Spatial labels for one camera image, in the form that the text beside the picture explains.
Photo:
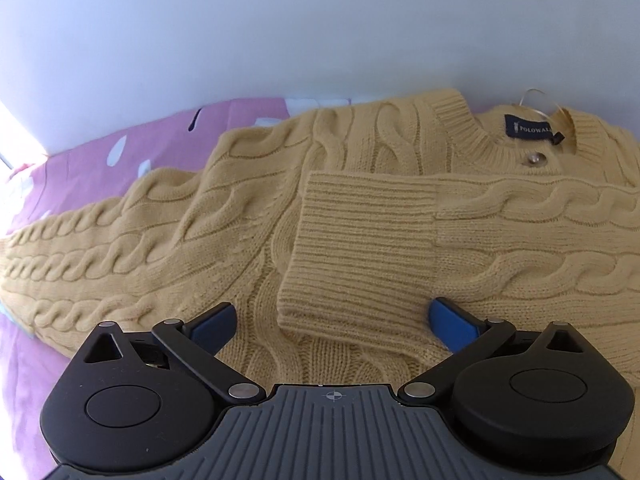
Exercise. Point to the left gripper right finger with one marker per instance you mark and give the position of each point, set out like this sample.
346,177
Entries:
470,341

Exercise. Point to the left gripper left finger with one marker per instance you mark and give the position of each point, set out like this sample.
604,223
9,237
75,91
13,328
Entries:
195,344

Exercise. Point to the mustard cable-knit cardigan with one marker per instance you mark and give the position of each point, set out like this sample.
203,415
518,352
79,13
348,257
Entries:
330,231

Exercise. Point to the pink printed bed sheet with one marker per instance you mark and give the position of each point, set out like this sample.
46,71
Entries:
98,169

